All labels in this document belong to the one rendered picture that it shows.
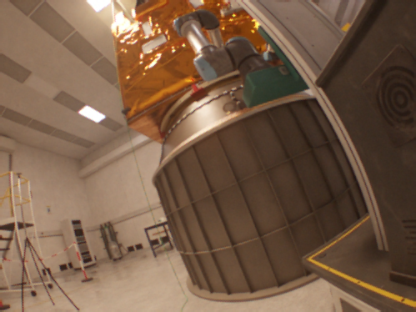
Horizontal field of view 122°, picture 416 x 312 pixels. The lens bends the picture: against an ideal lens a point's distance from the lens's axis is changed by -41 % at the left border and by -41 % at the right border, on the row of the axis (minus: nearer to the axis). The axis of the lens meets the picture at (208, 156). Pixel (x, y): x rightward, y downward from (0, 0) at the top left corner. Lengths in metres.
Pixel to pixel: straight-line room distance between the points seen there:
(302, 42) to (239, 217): 1.02
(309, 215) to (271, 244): 0.30
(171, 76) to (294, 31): 1.46
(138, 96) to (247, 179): 1.39
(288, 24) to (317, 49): 0.15
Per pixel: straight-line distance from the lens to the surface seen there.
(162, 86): 1.98
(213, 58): 0.80
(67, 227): 8.26
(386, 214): 0.47
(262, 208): 1.23
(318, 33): 0.84
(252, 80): 0.68
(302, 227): 1.29
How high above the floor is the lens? 0.68
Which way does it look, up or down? 15 degrees up
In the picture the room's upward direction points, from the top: 22 degrees counter-clockwise
